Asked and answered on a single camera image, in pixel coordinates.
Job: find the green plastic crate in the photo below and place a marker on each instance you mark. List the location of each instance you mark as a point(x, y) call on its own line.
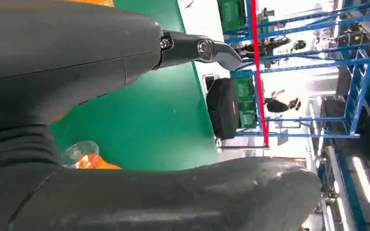
point(231, 14)
point(245, 98)

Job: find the red pole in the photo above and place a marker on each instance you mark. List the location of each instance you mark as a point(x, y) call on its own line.
point(258, 79)

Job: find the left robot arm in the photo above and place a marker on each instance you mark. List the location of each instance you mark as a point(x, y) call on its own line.
point(12, 150)

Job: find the orange bottle with clear cap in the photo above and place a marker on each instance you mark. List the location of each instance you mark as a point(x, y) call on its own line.
point(83, 156)

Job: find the black zip case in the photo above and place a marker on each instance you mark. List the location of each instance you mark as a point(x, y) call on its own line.
point(222, 108)

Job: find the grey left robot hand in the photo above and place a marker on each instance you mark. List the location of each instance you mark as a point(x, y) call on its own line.
point(76, 47)

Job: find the person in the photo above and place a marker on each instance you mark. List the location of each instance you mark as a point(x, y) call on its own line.
point(277, 106)

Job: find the dark smartphone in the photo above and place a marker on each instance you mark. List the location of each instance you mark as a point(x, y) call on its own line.
point(208, 83)

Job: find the white table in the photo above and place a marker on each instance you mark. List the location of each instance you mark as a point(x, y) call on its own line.
point(201, 19)

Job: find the green table mat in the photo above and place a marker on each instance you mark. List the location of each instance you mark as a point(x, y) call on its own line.
point(156, 127)

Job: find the blue metal rack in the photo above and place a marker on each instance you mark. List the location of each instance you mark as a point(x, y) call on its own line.
point(300, 19)
point(357, 92)

